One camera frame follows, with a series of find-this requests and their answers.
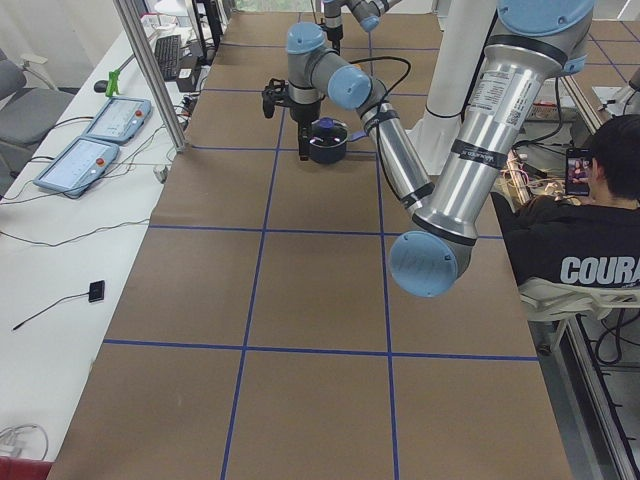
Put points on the small black square sensor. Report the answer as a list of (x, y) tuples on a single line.
[(96, 291)]

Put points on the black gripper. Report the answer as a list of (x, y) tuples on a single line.
[(334, 25), (302, 114)]

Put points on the green clamp tool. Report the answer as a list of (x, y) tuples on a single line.
[(108, 87)]

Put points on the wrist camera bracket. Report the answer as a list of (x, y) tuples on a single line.
[(275, 94)]

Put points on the grey office chair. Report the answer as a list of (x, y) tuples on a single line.
[(27, 117)]

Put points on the black smartphone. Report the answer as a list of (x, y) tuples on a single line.
[(577, 169)]

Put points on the far blue teach pendant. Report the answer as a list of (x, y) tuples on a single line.
[(119, 120)]

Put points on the seated person black hoodie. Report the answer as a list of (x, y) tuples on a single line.
[(595, 244)]

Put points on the dark blue saucepan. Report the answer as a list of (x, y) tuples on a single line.
[(333, 155)]

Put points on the black keyboard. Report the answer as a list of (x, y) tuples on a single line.
[(168, 53)]

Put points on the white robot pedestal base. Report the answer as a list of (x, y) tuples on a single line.
[(465, 29)]

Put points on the glass lid purple knob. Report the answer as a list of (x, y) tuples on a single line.
[(328, 132)]

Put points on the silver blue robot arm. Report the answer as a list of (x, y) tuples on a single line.
[(366, 13), (494, 58)]

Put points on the blue teach pendant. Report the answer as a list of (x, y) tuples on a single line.
[(78, 166), (119, 120)]

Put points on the near blue teach pendant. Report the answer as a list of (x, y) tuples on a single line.
[(78, 166)]

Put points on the aluminium frame post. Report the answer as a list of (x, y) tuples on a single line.
[(130, 21)]

